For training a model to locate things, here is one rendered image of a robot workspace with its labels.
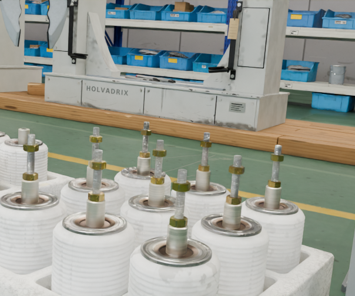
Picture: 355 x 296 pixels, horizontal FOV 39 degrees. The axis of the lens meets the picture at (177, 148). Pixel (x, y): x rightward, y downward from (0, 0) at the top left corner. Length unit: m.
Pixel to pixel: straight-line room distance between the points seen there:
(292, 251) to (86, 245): 0.30
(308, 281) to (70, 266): 0.32
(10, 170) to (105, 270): 0.51
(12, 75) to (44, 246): 3.29
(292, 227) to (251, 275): 0.12
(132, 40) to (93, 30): 7.18
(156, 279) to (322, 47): 8.64
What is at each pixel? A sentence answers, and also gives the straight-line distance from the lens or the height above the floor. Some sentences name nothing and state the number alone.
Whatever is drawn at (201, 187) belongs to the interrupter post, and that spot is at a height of 0.26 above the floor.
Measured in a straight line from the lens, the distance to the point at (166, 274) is 0.51.
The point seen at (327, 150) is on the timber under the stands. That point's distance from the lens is 2.52.
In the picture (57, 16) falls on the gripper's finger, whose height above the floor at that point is 0.49.
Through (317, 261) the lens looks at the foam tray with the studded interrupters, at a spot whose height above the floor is 0.18.
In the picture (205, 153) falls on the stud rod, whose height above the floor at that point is 0.31.
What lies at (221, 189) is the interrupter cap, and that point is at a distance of 0.79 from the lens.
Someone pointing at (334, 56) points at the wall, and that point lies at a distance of 9.03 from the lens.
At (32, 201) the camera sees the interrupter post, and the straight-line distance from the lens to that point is 0.68.
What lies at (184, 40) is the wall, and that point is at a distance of 9.94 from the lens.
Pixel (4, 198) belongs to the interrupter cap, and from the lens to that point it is 0.70.
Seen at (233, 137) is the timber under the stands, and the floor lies 0.04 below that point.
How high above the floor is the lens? 0.46
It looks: 11 degrees down
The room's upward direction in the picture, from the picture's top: 4 degrees clockwise
